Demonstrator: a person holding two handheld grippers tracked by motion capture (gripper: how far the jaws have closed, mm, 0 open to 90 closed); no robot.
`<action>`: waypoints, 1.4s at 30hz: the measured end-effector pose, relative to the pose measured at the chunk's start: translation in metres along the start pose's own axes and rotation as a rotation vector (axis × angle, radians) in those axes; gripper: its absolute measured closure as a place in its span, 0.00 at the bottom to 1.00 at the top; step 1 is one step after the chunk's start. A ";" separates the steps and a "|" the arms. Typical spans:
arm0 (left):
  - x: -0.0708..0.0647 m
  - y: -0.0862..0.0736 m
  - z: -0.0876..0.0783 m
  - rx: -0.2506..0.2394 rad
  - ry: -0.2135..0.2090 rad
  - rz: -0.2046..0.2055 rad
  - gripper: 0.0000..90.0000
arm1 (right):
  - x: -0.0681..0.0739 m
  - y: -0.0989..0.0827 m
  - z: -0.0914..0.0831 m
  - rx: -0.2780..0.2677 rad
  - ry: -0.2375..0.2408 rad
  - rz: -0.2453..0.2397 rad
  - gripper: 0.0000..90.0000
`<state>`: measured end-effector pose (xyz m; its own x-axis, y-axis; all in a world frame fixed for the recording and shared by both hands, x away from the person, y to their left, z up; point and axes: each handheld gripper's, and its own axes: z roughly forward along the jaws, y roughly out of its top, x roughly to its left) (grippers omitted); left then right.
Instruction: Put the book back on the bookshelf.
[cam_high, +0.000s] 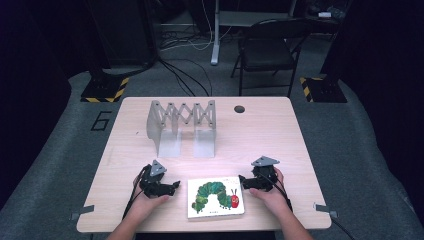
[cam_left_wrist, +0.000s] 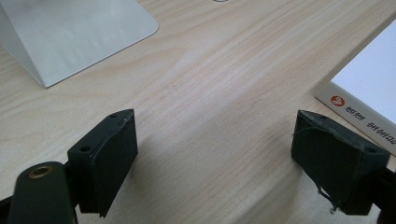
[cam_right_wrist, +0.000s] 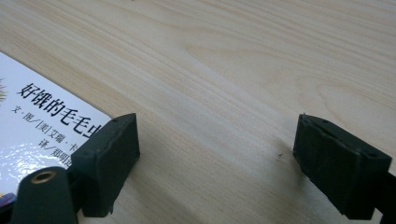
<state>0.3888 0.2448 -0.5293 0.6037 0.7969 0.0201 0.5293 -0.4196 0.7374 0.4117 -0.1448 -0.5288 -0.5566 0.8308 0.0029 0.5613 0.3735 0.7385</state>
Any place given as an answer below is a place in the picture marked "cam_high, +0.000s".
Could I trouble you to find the white floor cables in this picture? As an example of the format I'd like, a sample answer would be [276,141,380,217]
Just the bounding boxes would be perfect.
[159,0,234,53]

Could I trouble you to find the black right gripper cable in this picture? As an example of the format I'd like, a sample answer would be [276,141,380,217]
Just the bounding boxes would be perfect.
[258,171,294,213]

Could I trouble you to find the black stand base striped edge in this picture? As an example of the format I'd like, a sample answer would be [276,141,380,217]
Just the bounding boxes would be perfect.
[80,75,130,104]
[299,75,348,104]

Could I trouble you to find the black floor cables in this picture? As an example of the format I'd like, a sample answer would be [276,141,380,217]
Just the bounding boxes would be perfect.
[156,58,214,98]

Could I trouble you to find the white caterpillar picture book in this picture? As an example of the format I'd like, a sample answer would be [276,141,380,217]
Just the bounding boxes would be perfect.
[186,176,246,220]

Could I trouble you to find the black curtain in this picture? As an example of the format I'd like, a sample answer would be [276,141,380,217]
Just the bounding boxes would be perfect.
[320,0,424,214]
[0,0,111,209]

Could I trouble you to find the white desk leg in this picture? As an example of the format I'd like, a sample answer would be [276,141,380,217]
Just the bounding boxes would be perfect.
[210,0,222,66]

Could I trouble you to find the grey metal expandable book rack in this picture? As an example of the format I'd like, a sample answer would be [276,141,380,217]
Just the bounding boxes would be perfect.
[146,99,218,159]

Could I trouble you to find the person's right hand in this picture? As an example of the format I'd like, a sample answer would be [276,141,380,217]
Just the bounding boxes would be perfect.
[248,167,292,216]

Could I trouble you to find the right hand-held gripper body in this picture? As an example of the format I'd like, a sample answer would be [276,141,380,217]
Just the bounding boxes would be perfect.
[250,155,281,193]

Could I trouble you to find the black cabinet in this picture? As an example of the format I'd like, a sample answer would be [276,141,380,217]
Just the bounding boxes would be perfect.
[87,0,158,69]

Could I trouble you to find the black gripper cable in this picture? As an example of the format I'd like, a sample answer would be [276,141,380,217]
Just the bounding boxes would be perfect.
[121,164,150,221]
[258,171,294,213]

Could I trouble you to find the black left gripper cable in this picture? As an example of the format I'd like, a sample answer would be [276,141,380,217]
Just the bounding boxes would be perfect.
[121,164,150,221]

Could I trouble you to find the person's left hand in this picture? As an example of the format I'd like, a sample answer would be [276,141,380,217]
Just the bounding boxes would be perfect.
[132,174,171,218]

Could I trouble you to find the black cable at table bracket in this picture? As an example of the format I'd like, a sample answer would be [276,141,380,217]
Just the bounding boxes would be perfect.
[330,215,358,240]

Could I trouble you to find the grey table edge bracket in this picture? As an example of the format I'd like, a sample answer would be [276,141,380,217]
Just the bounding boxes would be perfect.
[69,204,96,222]
[313,202,338,219]

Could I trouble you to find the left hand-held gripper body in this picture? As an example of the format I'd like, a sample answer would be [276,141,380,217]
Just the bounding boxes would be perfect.
[139,159,170,199]

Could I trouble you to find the black folding chair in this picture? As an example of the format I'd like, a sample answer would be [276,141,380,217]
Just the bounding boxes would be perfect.
[230,18,313,98]

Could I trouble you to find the grey desk top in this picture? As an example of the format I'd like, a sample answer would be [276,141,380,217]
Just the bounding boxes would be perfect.
[218,10,294,28]

